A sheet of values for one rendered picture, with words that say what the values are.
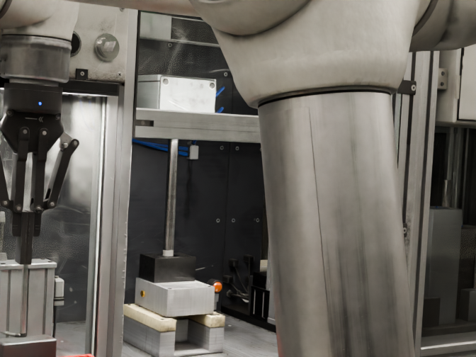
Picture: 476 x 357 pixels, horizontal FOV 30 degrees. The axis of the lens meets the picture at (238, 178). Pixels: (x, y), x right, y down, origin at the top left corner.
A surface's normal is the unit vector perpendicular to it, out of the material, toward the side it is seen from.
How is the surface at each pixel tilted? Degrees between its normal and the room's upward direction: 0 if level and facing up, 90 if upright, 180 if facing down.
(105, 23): 90
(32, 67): 90
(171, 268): 90
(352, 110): 82
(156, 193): 90
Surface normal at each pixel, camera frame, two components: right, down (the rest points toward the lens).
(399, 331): 0.69, -0.10
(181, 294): 0.54, 0.07
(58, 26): 0.69, 0.27
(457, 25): -0.48, 0.69
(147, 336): -0.84, -0.02
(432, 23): 0.50, 0.67
